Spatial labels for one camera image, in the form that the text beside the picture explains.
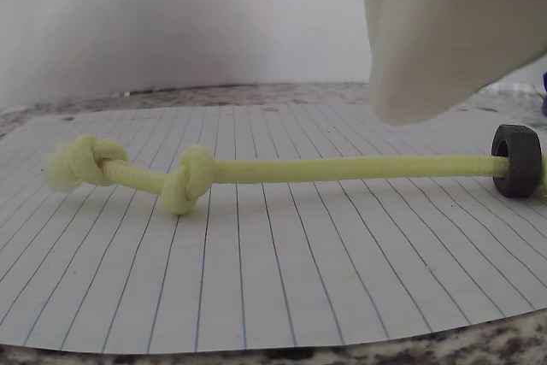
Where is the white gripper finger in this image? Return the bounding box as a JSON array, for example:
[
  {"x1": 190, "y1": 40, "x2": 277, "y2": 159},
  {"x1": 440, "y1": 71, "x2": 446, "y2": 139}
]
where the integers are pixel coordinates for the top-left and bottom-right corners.
[{"x1": 360, "y1": 0, "x2": 547, "y2": 123}]

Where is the black hex nut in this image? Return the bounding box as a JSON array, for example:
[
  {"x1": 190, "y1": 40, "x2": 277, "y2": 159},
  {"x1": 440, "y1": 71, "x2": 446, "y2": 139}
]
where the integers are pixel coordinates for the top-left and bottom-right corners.
[{"x1": 490, "y1": 123, "x2": 544, "y2": 199}]

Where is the yellow-green knotted rope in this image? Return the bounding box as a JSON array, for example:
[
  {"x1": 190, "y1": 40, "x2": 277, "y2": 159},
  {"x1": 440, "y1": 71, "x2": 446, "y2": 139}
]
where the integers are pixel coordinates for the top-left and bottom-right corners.
[{"x1": 42, "y1": 132, "x2": 547, "y2": 217}]

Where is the white backdrop board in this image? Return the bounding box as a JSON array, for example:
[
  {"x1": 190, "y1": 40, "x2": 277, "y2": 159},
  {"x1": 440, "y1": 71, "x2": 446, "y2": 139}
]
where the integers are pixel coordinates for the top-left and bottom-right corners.
[{"x1": 0, "y1": 0, "x2": 547, "y2": 112}]

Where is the lined white paper sheet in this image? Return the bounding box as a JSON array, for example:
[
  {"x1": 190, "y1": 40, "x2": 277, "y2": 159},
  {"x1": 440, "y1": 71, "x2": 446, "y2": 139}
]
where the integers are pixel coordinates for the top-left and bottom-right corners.
[{"x1": 0, "y1": 102, "x2": 547, "y2": 356}]

